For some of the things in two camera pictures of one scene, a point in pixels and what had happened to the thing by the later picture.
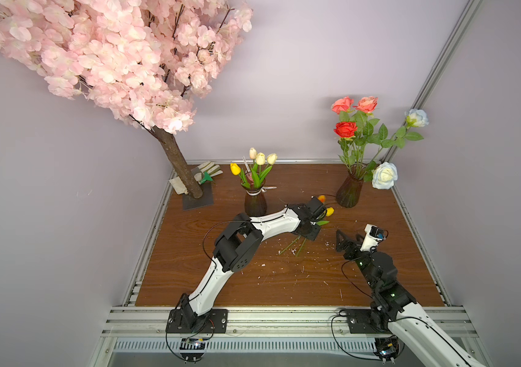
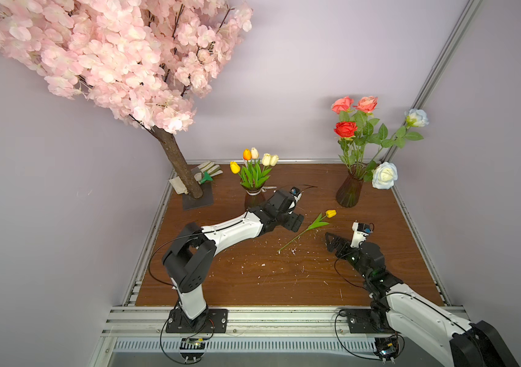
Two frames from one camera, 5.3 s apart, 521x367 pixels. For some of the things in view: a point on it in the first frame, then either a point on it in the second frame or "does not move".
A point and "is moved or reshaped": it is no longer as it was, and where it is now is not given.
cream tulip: (253, 154) does not move
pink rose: (364, 120) does not move
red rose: (346, 130) does not move
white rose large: (384, 176) does not move
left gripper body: (312, 231) to (289, 220)
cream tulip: (257, 171) is moved or reshaped
